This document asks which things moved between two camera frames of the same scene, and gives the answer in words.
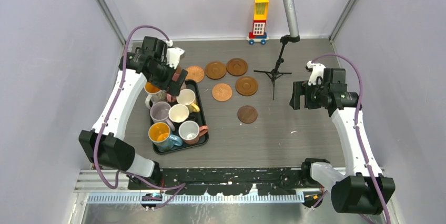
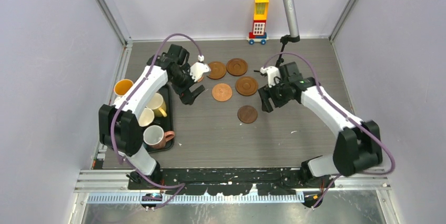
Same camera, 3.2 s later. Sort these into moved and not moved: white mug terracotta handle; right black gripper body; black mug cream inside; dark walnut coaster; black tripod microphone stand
Moved: white mug terracotta handle; right black gripper body; black mug cream inside
Not moved: black tripod microphone stand; dark walnut coaster
